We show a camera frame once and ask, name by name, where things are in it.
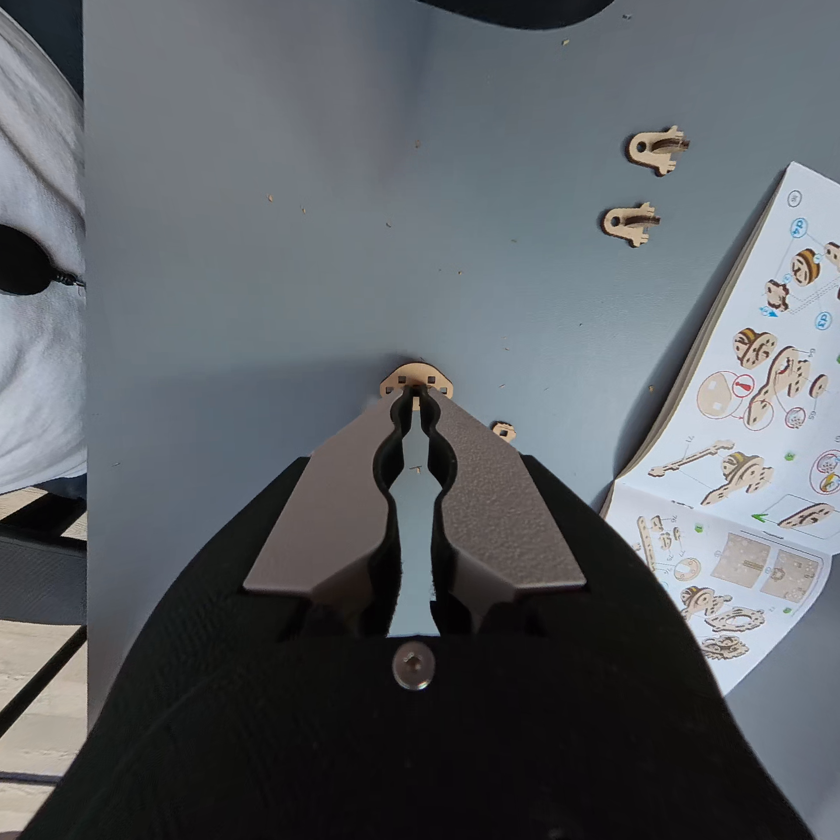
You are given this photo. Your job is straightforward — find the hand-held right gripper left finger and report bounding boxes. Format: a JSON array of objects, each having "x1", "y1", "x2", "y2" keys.
[{"x1": 243, "y1": 387, "x2": 411, "y2": 614}]

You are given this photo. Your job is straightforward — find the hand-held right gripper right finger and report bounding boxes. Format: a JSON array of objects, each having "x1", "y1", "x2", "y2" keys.
[{"x1": 423, "y1": 388, "x2": 588, "y2": 619}]

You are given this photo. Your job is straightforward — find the wooden plate part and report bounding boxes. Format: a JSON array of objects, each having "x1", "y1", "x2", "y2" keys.
[{"x1": 379, "y1": 359, "x2": 455, "y2": 413}]

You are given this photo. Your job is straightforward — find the grey desk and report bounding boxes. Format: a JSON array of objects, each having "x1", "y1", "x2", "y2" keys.
[{"x1": 82, "y1": 0, "x2": 840, "y2": 840}]

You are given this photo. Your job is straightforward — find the illustrated instruction booklet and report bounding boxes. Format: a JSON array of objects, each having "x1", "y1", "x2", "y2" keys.
[{"x1": 598, "y1": 161, "x2": 840, "y2": 698}]

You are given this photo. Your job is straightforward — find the black round device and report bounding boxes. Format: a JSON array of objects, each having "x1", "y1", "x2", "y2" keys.
[{"x1": 0, "y1": 223, "x2": 86, "y2": 298}]

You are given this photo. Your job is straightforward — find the dark rounded object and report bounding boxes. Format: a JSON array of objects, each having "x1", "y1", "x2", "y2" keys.
[{"x1": 416, "y1": 0, "x2": 619, "y2": 31}]

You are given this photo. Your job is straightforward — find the wooden bracket part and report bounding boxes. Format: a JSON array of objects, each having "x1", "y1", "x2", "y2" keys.
[
  {"x1": 602, "y1": 201, "x2": 661, "y2": 249},
  {"x1": 623, "y1": 126, "x2": 691, "y2": 177}
]

